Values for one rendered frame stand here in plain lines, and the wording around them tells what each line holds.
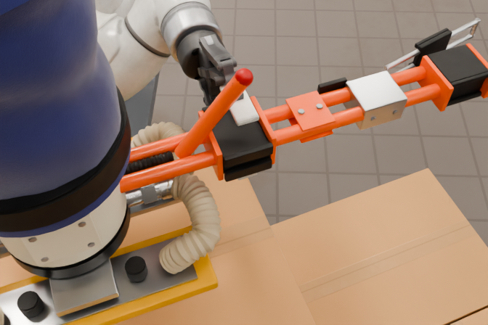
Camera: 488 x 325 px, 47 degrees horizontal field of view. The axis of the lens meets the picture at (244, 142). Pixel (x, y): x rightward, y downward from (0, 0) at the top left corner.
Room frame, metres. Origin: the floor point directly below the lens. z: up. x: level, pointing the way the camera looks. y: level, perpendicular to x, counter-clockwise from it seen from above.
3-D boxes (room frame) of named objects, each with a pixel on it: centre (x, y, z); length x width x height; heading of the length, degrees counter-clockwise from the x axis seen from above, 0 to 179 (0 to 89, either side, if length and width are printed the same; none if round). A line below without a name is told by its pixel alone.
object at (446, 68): (0.60, -0.32, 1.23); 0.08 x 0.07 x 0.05; 111
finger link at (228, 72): (0.52, 0.02, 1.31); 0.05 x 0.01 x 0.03; 21
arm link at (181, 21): (0.69, 0.08, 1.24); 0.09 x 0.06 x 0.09; 111
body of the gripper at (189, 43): (0.62, 0.06, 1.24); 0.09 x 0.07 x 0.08; 21
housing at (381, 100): (0.56, -0.19, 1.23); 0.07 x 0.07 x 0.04; 21
